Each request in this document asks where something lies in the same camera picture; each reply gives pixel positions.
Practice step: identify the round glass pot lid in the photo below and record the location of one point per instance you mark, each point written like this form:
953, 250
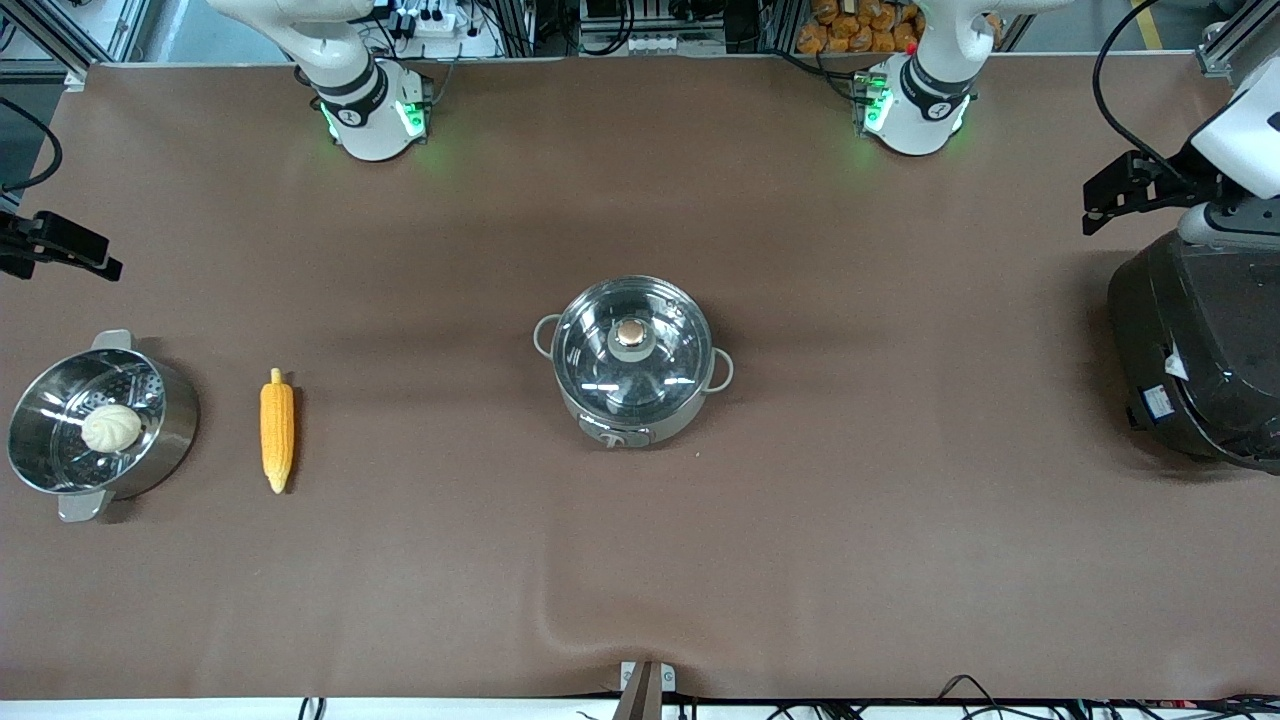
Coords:
632, 347

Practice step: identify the aluminium frame profile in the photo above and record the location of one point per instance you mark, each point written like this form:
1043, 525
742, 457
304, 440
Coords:
1235, 45
70, 40

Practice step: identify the stainless steel steamer pot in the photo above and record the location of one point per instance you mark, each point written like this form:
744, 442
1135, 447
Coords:
165, 420

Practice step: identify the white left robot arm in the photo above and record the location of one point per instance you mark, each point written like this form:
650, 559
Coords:
920, 100

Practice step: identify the white power strip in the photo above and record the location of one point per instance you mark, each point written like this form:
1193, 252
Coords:
440, 25

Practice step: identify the grey electric cooking pot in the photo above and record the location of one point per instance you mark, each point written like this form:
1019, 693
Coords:
620, 428

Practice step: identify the pile of orange bread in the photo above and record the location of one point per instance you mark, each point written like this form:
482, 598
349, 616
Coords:
860, 25

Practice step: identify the white steamed bun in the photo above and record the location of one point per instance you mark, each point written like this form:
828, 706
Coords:
111, 427

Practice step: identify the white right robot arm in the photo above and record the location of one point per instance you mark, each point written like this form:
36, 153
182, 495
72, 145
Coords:
365, 95

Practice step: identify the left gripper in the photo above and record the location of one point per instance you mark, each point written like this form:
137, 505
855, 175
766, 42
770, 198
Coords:
1166, 184

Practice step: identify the yellow corn cob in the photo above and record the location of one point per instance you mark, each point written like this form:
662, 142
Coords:
277, 430

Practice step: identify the grey metal camera bracket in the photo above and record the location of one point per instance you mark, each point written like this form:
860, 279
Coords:
645, 685

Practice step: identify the brown table cover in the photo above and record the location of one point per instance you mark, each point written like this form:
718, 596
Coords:
640, 580

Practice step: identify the black rice cooker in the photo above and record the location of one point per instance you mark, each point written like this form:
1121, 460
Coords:
1200, 350

